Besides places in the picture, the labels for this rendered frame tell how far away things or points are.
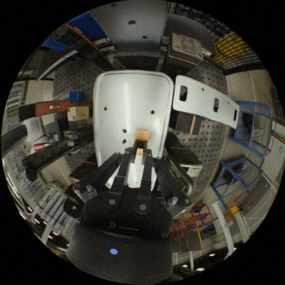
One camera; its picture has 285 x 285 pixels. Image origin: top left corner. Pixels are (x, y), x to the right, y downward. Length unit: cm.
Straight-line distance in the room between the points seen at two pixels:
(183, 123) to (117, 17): 30
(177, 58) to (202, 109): 15
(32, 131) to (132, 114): 67
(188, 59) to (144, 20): 13
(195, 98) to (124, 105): 19
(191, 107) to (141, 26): 23
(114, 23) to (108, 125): 25
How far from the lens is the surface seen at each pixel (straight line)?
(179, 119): 26
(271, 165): 795
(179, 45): 24
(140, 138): 22
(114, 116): 24
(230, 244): 455
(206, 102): 28
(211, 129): 71
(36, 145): 32
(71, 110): 24
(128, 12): 20
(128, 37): 25
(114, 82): 25
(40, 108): 22
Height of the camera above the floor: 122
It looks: 69 degrees down
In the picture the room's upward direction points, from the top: 173 degrees counter-clockwise
